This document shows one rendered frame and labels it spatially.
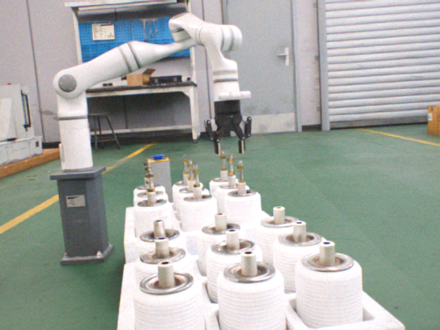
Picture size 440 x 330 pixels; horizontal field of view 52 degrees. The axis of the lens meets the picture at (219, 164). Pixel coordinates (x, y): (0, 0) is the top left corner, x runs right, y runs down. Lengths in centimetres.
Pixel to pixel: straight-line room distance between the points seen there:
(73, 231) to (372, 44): 563
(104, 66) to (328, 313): 109
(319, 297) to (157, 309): 22
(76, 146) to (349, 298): 108
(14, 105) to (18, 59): 220
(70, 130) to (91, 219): 30
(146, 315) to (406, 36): 642
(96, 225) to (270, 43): 521
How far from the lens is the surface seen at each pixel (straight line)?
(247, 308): 64
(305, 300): 68
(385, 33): 676
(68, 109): 155
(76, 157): 153
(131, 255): 112
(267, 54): 646
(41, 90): 693
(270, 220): 92
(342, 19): 662
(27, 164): 454
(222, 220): 87
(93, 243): 156
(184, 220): 116
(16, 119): 494
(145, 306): 63
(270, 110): 643
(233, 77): 126
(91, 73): 152
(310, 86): 652
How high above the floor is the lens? 50
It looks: 8 degrees down
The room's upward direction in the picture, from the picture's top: 4 degrees counter-clockwise
